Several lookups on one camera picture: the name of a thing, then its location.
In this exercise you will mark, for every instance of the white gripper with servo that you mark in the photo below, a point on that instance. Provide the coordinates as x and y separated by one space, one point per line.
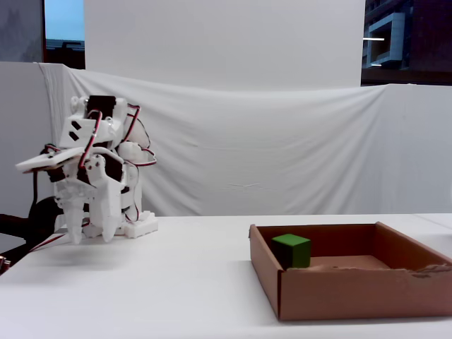
99 192

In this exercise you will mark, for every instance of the brown cardboard box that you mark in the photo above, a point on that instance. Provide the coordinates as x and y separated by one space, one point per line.
353 296

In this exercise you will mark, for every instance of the green cube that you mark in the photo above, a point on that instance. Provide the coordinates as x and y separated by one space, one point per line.
291 250

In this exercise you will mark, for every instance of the white partition board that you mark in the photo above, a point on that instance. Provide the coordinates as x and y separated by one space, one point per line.
21 123

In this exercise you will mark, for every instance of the small dark object at table edge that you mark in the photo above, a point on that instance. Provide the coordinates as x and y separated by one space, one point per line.
3 265

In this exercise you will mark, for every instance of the dark brown bar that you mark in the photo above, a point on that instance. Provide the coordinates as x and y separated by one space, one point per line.
12 222

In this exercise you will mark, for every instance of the white draped cloth backdrop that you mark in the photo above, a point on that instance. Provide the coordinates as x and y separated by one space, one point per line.
265 148

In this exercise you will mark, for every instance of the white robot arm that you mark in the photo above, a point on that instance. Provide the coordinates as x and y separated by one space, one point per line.
102 130

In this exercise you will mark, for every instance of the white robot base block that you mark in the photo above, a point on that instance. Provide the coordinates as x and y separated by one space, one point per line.
143 226

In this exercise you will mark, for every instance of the white board panel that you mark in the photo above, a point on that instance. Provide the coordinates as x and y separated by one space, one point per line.
226 42

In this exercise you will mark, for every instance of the white wrist camera mount plate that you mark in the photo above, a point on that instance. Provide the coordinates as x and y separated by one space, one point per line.
46 160

